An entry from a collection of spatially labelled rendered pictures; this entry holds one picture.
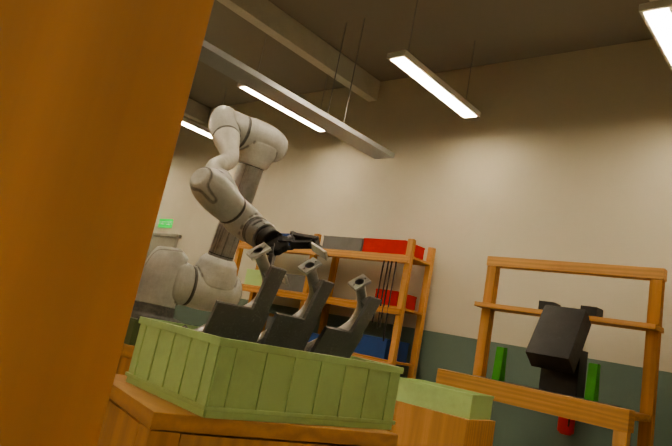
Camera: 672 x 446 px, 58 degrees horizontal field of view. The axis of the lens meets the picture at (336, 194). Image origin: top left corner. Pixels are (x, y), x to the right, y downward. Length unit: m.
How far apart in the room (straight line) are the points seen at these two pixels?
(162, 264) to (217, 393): 0.96
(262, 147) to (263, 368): 1.09
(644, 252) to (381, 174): 3.45
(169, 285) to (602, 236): 5.11
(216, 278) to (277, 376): 0.91
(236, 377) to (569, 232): 5.64
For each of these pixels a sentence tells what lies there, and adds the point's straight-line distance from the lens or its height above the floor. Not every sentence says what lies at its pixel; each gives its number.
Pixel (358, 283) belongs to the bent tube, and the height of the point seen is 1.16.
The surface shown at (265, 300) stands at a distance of 1.54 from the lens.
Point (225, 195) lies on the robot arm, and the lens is 1.78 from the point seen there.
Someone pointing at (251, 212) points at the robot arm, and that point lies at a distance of 1.86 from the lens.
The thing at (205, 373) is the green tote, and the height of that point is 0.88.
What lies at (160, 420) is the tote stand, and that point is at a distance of 1.39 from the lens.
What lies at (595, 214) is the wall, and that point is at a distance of 6.76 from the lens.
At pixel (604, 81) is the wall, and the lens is 7.28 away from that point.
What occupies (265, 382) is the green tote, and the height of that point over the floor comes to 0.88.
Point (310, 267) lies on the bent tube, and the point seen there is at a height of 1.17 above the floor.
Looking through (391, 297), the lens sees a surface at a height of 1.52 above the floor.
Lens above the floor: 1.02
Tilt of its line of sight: 13 degrees up
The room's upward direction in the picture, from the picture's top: 11 degrees clockwise
